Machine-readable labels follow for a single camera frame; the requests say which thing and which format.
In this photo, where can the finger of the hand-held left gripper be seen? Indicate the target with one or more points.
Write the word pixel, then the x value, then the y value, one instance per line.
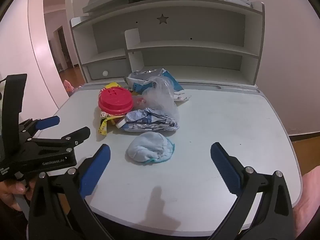
pixel 48 122
pixel 72 136

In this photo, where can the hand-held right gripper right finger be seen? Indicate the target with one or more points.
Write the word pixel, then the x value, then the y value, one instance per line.
pixel 225 167

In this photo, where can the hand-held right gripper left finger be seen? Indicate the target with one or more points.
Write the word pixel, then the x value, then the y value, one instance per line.
pixel 96 171

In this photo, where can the light blue cloth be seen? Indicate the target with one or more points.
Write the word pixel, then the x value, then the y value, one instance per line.
pixel 147 148

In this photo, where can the person's left hand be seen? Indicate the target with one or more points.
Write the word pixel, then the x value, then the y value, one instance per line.
pixel 15 188

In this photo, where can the yellow plastic tool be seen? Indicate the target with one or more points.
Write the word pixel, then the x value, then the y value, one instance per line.
pixel 103 127

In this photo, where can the pink plush toy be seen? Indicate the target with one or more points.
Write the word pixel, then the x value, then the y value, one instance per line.
pixel 68 86

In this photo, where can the small white cap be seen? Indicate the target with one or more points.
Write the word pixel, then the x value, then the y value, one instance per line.
pixel 121 123

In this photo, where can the red plastic cup lid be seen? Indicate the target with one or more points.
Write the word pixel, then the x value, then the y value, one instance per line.
pixel 115 100

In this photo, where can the blue and white crumpled packet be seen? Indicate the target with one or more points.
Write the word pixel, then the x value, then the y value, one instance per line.
pixel 147 121
pixel 140 82

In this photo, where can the grey drawer with white knob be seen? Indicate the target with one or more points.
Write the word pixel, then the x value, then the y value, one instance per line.
pixel 110 67

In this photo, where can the person's leg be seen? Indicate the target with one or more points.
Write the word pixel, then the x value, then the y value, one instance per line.
pixel 307 200

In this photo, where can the clear plastic bag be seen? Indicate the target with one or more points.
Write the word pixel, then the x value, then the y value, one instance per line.
pixel 160 97

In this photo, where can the white desk hutch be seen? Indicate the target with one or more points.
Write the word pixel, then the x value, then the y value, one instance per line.
pixel 190 30

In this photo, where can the wooden door frame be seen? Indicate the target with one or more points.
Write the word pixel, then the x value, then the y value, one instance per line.
pixel 61 47

